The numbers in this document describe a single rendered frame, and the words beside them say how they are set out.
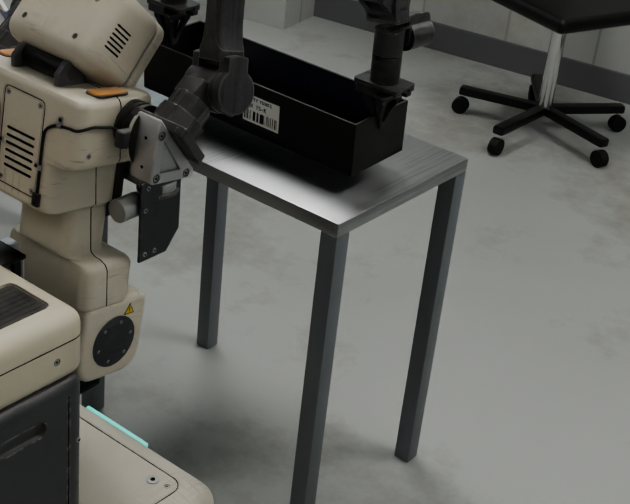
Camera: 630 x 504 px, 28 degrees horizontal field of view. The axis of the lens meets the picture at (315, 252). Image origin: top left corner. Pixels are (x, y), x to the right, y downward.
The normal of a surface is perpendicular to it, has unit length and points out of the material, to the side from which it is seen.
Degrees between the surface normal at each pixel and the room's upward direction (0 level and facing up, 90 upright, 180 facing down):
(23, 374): 90
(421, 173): 0
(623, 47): 90
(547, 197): 0
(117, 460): 0
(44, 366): 90
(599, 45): 90
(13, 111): 82
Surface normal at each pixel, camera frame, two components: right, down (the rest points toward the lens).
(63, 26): -0.40, -0.34
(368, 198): 0.10, -0.87
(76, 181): 0.77, 0.37
